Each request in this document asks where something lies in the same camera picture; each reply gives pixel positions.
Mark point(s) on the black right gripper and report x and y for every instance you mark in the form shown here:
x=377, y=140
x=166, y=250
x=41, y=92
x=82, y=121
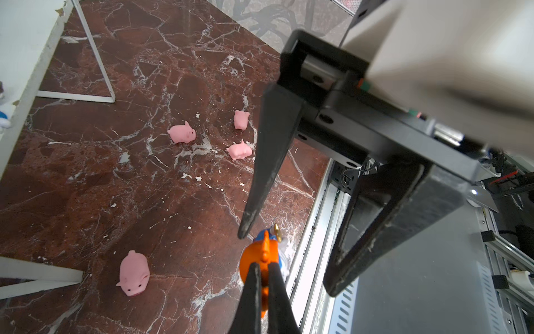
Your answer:
x=320, y=94

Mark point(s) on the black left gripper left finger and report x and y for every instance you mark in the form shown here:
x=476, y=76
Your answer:
x=247, y=319

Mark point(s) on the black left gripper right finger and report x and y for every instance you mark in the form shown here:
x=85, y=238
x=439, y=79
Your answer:
x=280, y=315

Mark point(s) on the orange octopus toy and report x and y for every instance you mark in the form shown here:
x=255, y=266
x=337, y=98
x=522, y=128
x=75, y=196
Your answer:
x=268, y=246

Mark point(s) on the pink pig toy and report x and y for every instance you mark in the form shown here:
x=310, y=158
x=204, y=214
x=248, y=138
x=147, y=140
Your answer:
x=182, y=133
x=239, y=151
x=134, y=274
x=241, y=120

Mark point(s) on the blue cat figure teal hat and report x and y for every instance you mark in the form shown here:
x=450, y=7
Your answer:
x=7, y=108

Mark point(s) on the white two-tier metal shelf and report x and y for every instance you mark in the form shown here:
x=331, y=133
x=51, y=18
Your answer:
x=30, y=33

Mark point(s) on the white wire mesh basket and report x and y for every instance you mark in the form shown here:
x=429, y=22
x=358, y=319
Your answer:
x=350, y=6

